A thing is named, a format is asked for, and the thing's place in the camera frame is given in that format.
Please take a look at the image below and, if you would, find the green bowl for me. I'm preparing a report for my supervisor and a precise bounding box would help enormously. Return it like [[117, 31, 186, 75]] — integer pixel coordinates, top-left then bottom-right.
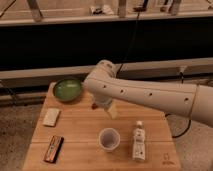
[[53, 78, 82, 102]]

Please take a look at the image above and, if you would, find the black power cable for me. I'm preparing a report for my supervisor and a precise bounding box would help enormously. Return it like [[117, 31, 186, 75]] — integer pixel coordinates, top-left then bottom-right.
[[114, 9, 142, 74]]

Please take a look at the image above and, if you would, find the white sponge block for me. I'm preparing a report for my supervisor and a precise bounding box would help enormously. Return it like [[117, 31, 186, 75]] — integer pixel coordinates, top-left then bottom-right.
[[43, 108, 60, 127]]

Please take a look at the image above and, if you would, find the black cable on floor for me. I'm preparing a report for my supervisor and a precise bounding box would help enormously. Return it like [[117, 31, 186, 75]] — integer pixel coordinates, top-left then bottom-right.
[[165, 113, 193, 139]]

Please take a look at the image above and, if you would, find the brown sausage-shaped object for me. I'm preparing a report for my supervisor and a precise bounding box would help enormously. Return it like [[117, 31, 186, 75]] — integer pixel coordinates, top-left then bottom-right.
[[91, 103, 98, 110]]

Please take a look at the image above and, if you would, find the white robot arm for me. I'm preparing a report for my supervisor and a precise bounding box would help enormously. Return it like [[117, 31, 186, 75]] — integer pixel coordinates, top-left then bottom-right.
[[84, 60, 213, 127]]

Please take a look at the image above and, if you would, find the white glue bottle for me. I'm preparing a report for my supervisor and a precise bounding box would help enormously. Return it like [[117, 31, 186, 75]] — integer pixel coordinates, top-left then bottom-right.
[[132, 121, 146, 161]]

